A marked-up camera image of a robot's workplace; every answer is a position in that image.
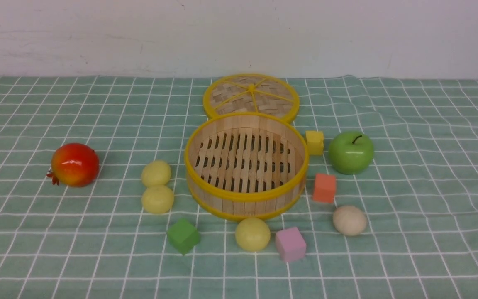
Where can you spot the yellow bun front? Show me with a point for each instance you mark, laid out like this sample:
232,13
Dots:
252,234

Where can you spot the yellow bun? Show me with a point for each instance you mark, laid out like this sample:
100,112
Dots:
157,199
252,234
157,172

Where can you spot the white bun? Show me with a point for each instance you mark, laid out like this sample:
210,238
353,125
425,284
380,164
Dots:
349,220

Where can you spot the bamboo steamer tray yellow rim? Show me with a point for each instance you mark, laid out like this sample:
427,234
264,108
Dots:
243,165

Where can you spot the woven bamboo steamer lid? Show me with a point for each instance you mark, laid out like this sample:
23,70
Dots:
239,93

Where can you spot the yellow cube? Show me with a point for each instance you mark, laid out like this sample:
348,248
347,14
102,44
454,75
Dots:
315,142

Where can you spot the orange cube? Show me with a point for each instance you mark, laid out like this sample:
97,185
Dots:
325,188

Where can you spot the green cube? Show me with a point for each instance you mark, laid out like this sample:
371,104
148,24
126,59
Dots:
183,236

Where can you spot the pink cube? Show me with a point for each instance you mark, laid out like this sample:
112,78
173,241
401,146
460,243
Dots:
290,244

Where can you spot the green apple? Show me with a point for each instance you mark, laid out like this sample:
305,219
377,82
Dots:
351,152

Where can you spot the red pomegranate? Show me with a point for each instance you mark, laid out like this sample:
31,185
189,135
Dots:
74,164

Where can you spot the green checkered tablecloth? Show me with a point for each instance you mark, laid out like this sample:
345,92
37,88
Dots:
97,242

